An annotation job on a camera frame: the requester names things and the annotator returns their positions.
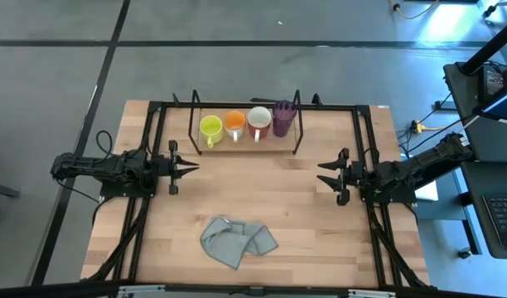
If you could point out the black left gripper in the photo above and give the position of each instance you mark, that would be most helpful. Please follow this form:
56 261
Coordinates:
162 169

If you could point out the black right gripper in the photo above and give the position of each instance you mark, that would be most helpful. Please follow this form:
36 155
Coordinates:
355 176

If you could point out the yellow-green mug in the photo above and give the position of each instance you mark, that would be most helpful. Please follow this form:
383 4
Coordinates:
211 126

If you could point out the purple plastic tumbler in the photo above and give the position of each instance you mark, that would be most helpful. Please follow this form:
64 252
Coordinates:
283 120

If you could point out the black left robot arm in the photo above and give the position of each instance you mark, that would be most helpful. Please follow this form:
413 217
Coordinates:
92 167

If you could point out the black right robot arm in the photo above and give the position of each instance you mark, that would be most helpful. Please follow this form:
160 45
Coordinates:
423 159

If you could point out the grey cloth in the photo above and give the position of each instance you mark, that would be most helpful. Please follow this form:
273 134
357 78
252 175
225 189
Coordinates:
233 244

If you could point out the yellow power plug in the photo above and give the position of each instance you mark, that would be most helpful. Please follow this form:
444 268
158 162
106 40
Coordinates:
419 126

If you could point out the black caster wheel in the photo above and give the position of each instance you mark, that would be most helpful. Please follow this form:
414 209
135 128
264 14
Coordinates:
465 253

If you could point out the black desk with keyboard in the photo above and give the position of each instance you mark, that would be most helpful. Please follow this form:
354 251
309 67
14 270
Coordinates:
477 232

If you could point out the black desk with laptop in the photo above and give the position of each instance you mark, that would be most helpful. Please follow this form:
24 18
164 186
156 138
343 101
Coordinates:
485 140

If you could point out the black keyboard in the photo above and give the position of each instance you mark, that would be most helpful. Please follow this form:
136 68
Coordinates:
506 215

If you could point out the black rig crossbar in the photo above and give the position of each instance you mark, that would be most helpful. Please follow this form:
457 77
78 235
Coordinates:
50 289

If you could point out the black power adapter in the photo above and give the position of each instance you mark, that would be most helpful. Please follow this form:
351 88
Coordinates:
493 80

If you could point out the grey furniture foot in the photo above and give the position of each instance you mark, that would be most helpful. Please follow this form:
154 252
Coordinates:
1 190

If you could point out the laptop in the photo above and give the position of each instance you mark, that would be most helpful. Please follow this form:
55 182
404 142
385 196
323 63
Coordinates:
506 105

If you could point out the black diagonal beam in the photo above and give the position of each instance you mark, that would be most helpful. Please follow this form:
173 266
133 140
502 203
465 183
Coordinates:
489 47

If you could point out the black aluminium table frame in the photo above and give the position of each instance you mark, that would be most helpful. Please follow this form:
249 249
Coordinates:
340 107

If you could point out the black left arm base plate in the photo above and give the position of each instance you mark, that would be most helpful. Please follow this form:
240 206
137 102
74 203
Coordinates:
112 188

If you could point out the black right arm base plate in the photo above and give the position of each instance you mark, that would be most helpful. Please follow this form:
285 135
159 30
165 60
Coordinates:
404 198

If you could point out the silver bracket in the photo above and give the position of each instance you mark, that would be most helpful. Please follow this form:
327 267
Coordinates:
371 294
141 291

